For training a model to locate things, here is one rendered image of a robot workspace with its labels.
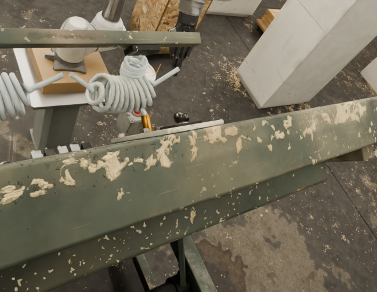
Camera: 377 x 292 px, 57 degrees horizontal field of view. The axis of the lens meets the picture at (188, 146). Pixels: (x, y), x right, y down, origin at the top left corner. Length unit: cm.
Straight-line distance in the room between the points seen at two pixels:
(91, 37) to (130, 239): 36
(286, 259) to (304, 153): 254
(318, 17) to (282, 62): 54
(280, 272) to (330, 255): 63
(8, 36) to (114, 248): 38
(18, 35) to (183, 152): 25
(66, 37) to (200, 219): 44
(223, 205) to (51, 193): 47
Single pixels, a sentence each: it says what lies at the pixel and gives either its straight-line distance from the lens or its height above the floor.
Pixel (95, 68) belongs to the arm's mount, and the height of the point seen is 83.
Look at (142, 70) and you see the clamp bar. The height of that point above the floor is 192.
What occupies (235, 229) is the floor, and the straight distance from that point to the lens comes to 295.
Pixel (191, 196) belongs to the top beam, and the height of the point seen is 192.
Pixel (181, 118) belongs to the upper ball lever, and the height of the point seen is 156.
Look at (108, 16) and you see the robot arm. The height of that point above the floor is 114.
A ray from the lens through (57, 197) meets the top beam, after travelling 39.
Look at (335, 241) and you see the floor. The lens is 362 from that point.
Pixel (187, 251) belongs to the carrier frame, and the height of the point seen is 79.
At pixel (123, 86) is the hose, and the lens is 57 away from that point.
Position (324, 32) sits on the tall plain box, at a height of 108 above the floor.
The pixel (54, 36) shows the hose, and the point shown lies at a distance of 50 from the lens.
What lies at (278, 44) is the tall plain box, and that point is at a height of 66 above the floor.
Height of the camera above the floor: 229
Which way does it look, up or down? 47 degrees down
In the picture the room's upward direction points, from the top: 37 degrees clockwise
